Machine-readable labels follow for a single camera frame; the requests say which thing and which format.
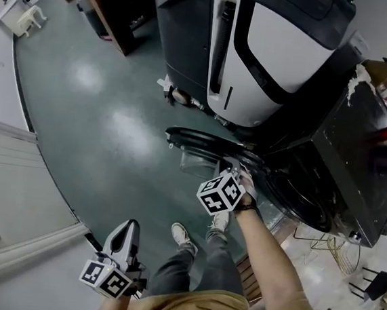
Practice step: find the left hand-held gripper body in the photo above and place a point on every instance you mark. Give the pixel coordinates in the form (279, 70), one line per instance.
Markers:
(109, 282)

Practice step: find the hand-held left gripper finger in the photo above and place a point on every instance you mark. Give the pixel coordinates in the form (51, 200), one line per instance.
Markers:
(132, 244)
(109, 245)

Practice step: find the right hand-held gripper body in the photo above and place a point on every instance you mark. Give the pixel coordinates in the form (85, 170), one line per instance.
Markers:
(218, 196)

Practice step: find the round washer door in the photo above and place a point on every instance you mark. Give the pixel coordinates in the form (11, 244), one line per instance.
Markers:
(208, 140)

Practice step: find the black washing machine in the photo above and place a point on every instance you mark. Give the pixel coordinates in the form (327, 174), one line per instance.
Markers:
(351, 139)

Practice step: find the person's right forearm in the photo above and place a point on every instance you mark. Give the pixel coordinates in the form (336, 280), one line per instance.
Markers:
(262, 249)

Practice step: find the person's right hand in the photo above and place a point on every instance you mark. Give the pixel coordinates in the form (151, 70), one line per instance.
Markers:
(249, 193)

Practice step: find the person's right white sneaker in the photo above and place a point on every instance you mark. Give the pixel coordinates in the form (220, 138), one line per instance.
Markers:
(221, 220)

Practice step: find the person's white sneaker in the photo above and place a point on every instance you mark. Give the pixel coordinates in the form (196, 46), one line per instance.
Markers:
(221, 220)
(184, 237)

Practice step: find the person's grey trousers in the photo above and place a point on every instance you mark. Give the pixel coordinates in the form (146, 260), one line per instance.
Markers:
(172, 271)

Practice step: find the person's left white sneaker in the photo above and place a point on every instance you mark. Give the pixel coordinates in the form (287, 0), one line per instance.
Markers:
(184, 237)

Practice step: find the wooden slatted floor mat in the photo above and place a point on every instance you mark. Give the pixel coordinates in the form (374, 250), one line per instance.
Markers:
(249, 279)

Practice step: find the grey white floor scrubbing robot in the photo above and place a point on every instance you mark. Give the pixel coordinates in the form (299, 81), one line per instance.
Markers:
(281, 57)

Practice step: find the white foam clump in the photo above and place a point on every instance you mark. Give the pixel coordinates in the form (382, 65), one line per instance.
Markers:
(357, 78)

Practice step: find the white box appliance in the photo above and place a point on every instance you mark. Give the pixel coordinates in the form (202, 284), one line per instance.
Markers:
(357, 45)

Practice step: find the black metal chair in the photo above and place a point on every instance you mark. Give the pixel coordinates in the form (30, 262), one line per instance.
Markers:
(380, 284)

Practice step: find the white carved stool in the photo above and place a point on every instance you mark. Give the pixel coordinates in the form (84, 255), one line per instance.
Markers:
(28, 17)

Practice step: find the white low cabinet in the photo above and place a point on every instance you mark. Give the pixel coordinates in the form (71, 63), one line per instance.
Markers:
(10, 10)

